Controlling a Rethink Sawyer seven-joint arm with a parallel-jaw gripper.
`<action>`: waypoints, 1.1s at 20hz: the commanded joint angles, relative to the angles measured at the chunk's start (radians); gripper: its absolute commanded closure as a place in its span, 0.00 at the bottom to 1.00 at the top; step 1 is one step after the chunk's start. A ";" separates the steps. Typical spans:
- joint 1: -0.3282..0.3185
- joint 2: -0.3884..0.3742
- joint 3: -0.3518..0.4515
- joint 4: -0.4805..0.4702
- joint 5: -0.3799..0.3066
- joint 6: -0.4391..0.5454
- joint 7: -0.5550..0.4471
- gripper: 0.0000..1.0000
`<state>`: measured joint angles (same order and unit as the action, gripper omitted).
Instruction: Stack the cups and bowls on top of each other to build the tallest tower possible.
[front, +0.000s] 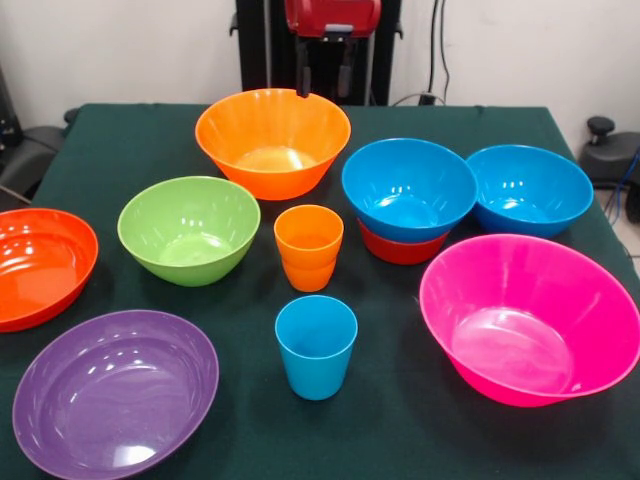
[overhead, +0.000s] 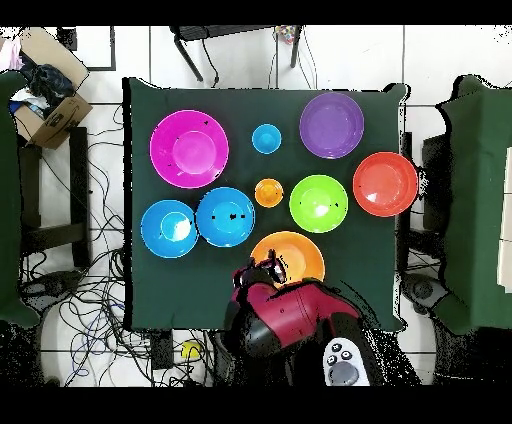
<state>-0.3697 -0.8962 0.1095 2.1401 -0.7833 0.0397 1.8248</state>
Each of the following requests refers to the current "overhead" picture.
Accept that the large orange bowl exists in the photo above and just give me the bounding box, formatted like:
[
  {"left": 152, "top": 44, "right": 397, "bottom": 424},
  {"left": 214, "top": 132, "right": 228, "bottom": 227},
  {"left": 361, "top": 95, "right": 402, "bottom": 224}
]
[{"left": 249, "top": 230, "right": 326, "bottom": 288}]

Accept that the blue cone-shaped bowl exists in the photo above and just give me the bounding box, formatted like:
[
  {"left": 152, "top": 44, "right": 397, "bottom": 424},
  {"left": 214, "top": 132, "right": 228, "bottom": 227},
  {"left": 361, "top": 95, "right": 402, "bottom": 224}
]
[{"left": 195, "top": 186, "right": 256, "bottom": 248}]

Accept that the orange cup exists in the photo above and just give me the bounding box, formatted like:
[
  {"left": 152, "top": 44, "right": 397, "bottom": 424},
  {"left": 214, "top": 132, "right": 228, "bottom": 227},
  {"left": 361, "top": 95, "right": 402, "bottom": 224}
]
[{"left": 254, "top": 178, "right": 284, "bottom": 208}]

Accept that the green bowl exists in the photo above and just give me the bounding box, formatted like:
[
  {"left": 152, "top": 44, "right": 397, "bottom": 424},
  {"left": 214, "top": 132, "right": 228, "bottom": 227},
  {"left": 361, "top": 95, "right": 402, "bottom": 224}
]
[{"left": 289, "top": 174, "right": 349, "bottom": 234}]

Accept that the dark green table cloth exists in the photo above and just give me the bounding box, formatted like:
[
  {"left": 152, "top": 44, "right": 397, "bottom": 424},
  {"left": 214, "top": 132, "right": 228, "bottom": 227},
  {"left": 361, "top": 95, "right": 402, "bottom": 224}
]
[{"left": 122, "top": 77, "right": 408, "bottom": 332}]

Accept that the blue round bowl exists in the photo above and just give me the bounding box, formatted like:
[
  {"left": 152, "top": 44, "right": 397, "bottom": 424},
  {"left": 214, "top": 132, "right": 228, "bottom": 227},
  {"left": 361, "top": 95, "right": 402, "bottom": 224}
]
[{"left": 140, "top": 199, "right": 200, "bottom": 259}]

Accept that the yellow ball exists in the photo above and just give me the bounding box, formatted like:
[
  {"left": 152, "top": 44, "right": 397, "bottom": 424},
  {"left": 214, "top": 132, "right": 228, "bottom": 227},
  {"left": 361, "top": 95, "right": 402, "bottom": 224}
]
[{"left": 180, "top": 340, "right": 202, "bottom": 360}]

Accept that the blue cup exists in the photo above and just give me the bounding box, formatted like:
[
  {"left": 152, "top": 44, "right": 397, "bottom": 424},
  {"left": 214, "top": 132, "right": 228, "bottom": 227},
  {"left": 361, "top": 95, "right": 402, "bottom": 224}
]
[{"left": 251, "top": 123, "right": 282, "bottom": 155}]

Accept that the large red-orange bowl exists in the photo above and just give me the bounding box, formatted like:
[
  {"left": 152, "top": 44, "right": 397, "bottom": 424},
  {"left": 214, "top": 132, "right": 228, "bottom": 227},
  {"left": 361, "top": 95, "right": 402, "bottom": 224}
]
[{"left": 352, "top": 151, "right": 419, "bottom": 218}]

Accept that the black power adapter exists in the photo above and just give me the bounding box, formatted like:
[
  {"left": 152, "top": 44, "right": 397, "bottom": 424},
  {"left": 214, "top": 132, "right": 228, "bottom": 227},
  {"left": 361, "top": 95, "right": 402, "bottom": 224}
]
[{"left": 150, "top": 329, "right": 174, "bottom": 370}]

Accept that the pink bowl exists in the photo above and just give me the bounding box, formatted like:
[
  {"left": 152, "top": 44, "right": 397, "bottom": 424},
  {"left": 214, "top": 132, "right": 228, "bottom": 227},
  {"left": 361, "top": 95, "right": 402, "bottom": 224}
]
[{"left": 149, "top": 109, "right": 230, "bottom": 189}]

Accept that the purple bowl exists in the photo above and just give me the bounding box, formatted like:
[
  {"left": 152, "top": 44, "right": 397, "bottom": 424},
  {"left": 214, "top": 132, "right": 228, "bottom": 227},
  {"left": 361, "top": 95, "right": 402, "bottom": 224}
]
[{"left": 299, "top": 91, "right": 365, "bottom": 160}]

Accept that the black chair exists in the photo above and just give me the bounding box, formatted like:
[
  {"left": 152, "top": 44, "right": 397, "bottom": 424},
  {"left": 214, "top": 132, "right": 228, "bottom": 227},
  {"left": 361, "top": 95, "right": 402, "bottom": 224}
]
[{"left": 397, "top": 131, "right": 454, "bottom": 277}]

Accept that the black bench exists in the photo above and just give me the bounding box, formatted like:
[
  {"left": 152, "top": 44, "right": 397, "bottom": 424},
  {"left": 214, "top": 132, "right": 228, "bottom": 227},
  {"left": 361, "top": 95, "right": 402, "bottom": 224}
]
[{"left": 17, "top": 126, "right": 92, "bottom": 268}]

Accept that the green covered side table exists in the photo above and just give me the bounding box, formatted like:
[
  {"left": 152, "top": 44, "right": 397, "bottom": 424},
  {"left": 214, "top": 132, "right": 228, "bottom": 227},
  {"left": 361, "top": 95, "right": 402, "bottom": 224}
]
[
  {"left": 432, "top": 74, "right": 512, "bottom": 336},
  {"left": 0, "top": 70, "right": 42, "bottom": 329}
]

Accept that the cardboard box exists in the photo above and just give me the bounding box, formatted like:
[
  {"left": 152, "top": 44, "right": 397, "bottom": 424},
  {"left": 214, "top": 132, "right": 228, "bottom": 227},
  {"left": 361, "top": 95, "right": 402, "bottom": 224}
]
[{"left": 10, "top": 26, "right": 94, "bottom": 150}]

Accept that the dark clothes pile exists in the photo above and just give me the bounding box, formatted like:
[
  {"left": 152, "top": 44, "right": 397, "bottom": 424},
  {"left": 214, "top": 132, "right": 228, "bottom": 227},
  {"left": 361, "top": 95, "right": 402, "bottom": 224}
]
[{"left": 9, "top": 51, "right": 76, "bottom": 118}]

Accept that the black pedestal foot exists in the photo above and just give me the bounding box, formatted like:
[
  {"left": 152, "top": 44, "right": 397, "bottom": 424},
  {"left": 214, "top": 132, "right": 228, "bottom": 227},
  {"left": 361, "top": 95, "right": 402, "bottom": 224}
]
[
  {"left": 20, "top": 269, "right": 84, "bottom": 310},
  {"left": 400, "top": 271, "right": 450, "bottom": 317}
]

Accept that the tangle of floor cables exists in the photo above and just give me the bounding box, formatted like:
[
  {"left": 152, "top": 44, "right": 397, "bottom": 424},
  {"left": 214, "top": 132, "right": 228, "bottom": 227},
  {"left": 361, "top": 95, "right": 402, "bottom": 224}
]
[{"left": 17, "top": 103, "right": 215, "bottom": 387}]

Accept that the black metal frame table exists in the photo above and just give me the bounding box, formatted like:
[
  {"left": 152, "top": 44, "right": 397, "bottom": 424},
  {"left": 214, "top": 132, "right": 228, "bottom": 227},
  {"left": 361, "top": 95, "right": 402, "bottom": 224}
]
[{"left": 169, "top": 25, "right": 304, "bottom": 84}]

